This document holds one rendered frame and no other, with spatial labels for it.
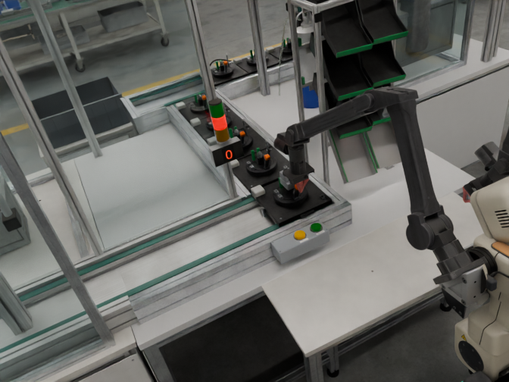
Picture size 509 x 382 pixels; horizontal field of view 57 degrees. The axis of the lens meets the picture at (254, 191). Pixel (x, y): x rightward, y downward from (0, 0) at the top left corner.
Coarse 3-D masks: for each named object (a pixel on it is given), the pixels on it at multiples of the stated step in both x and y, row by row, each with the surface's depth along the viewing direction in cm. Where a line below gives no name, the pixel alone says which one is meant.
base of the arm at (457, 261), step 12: (456, 240) 120; (444, 252) 120; (456, 252) 119; (468, 252) 120; (444, 264) 119; (456, 264) 118; (468, 264) 117; (480, 264) 118; (444, 276) 117; (456, 276) 116
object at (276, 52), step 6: (288, 42) 306; (270, 48) 313; (276, 48) 317; (288, 48) 308; (270, 54) 311; (276, 54) 309; (282, 54) 307; (288, 54) 305; (282, 60) 300; (288, 60) 299
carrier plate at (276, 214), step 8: (272, 184) 197; (312, 184) 193; (272, 192) 193; (312, 192) 189; (320, 192) 188; (256, 200) 192; (264, 200) 189; (272, 200) 188; (312, 200) 185; (320, 200) 184; (328, 200) 183; (272, 208) 184; (280, 208) 184; (288, 208) 183; (296, 208) 182; (304, 208) 181; (312, 208) 181; (272, 216) 181; (280, 216) 180; (288, 216) 179; (296, 216) 179; (280, 224) 178
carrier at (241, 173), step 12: (252, 156) 208; (276, 156) 213; (240, 168) 210; (252, 168) 203; (264, 168) 202; (276, 168) 205; (240, 180) 203; (252, 180) 201; (264, 180) 200; (276, 180) 200
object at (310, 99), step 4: (304, 88) 260; (308, 88) 259; (304, 92) 261; (308, 92) 260; (312, 92) 260; (304, 96) 263; (308, 96) 262; (312, 96) 261; (316, 96) 262; (304, 100) 265; (308, 100) 263; (312, 100) 263; (316, 100) 263; (304, 104) 266; (308, 104) 265; (312, 104) 264; (316, 104) 264
